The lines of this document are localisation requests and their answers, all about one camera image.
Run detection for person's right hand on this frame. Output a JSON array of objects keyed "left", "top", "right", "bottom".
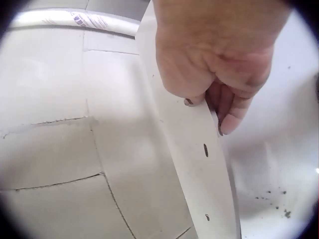
[{"left": 152, "top": 0, "right": 289, "bottom": 136}]

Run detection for white pipe with printed label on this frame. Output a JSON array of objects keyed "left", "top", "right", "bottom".
[{"left": 9, "top": 8, "right": 143, "bottom": 40}]

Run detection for person's right fingers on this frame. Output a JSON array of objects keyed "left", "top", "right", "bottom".
[{"left": 207, "top": 80, "right": 259, "bottom": 136}]

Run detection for white slotted panel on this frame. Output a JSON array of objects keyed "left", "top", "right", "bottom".
[{"left": 135, "top": 0, "right": 241, "bottom": 239}]

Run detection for scattered dark crumbs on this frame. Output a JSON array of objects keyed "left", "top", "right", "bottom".
[{"left": 254, "top": 190, "right": 292, "bottom": 220}]

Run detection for person's right thumb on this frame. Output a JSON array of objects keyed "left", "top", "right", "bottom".
[{"left": 176, "top": 77, "right": 208, "bottom": 107}]

